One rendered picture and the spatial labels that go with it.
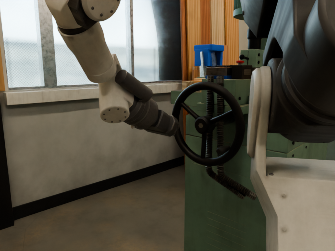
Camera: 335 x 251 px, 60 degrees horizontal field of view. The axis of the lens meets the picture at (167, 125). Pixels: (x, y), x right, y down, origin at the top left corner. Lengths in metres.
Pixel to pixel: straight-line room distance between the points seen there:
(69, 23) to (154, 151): 2.31
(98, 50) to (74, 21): 0.08
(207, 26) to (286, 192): 2.67
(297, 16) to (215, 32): 2.75
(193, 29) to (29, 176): 1.83
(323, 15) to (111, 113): 0.48
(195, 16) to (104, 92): 2.25
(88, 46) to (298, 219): 0.43
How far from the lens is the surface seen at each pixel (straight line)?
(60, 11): 0.51
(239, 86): 1.04
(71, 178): 2.34
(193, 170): 1.29
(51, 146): 2.21
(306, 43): 0.31
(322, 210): 0.45
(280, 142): 1.07
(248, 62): 1.23
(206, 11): 3.03
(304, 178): 0.45
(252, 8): 0.52
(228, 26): 3.25
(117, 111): 0.64
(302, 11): 0.34
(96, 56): 0.57
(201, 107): 1.09
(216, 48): 2.14
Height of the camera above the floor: 1.00
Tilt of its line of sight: 11 degrees down
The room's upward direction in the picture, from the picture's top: straight up
